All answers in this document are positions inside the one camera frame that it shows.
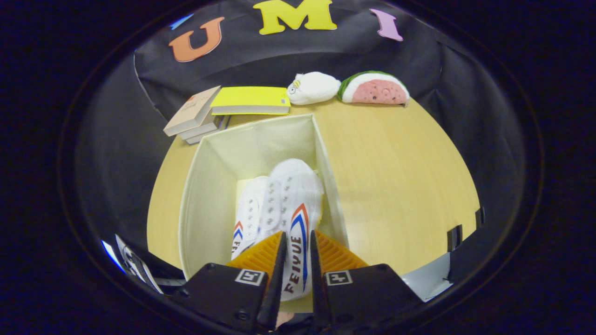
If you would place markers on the computer monitor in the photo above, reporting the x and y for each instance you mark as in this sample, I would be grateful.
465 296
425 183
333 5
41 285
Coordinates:
111 256

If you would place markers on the beige fabric storage box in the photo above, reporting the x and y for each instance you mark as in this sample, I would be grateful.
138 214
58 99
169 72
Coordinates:
242 144

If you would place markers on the yellow book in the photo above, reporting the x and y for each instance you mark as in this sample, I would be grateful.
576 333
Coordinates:
251 97

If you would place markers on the watermelon slice plush toy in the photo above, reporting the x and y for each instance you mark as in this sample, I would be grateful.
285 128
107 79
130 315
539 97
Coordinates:
377 90

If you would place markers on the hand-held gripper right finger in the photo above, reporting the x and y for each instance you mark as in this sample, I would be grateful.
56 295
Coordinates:
319 293

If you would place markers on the white canvas shoe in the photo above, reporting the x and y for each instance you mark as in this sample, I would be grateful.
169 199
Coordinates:
249 204
293 190

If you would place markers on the white monitor stand base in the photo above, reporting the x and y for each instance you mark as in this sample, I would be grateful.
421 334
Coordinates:
137 267

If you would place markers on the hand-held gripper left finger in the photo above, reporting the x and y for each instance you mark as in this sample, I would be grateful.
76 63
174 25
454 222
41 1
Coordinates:
275 288

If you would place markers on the white plush toy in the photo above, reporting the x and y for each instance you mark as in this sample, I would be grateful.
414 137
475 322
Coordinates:
316 87

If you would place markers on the white book with blue spine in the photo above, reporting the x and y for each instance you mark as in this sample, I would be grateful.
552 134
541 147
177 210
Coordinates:
219 126
205 129

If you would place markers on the beige paperback book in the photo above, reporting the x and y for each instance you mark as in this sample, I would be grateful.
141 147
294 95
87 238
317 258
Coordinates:
193 110

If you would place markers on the small black block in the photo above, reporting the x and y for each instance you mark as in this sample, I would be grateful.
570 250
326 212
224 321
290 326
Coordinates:
455 238
479 217

